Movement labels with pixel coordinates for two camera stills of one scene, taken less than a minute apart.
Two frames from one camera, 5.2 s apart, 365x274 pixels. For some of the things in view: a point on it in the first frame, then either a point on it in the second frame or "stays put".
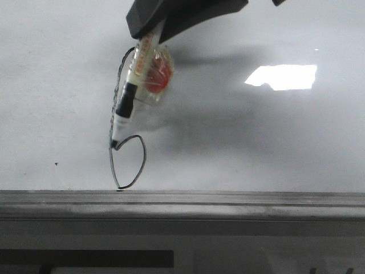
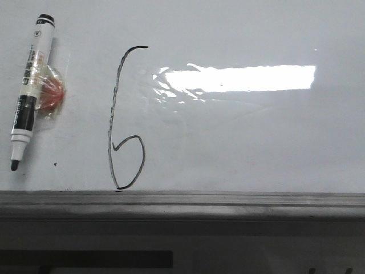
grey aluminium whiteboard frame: (147, 205) stays put
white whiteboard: (268, 98) stays put
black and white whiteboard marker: (126, 102) → (37, 62)
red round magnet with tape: (158, 72) → (52, 94)
